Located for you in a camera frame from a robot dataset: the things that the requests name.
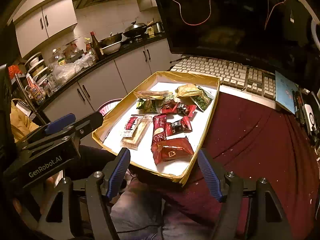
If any white computer keyboard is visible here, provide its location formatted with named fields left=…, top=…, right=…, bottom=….
left=170, top=56, right=276, bottom=100

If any red candy packet pair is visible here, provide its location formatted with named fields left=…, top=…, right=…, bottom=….
left=161, top=102, right=197, bottom=118

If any large red snack packet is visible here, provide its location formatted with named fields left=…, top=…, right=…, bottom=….
left=151, top=137, right=194, bottom=165

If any red black candy packet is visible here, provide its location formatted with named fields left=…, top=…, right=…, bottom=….
left=165, top=116, right=193, bottom=137

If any white red snack packet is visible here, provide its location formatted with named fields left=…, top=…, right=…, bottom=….
left=122, top=114, right=144, bottom=138

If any gold rimmed white tray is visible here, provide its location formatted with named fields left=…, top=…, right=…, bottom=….
left=92, top=72, right=220, bottom=185

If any yellow snack packet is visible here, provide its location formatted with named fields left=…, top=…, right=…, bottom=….
left=176, top=83, right=202, bottom=98

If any brown biscuit packet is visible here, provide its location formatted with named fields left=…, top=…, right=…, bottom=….
left=133, top=90, right=173, bottom=100

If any orange cable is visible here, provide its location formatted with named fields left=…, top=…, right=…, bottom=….
left=156, top=0, right=213, bottom=27

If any dark sauce bottle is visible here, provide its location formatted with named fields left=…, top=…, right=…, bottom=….
left=90, top=31, right=104, bottom=60

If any green seaweed packet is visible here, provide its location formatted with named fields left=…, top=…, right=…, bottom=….
left=191, top=86, right=214, bottom=112

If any tall red snack packet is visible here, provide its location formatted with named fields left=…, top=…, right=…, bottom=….
left=151, top=114, right=167, bottom=146

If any black wok with lid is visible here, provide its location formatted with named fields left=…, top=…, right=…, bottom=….
left=123, top=21, right=155, bottom=38

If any green snack packet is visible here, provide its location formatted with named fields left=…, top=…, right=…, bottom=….
left=136, top=99, right=158, bottom=114

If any clear wafer packet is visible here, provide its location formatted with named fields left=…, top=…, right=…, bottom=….
left=120, top=115, right=151, bottom=150

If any black computer monitor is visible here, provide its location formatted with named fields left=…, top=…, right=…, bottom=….
left=156, top=0, right=319, bottom=69

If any white ring light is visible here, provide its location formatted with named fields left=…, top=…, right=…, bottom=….
left=311, top=20, right=320, bottom=50

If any metal bowl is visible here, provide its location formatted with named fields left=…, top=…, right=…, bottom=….
left=99, top=33, right=123, bottom=55

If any dark red tablecloth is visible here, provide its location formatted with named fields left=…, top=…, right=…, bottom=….
left=131, top=92, right=319, bottom=239

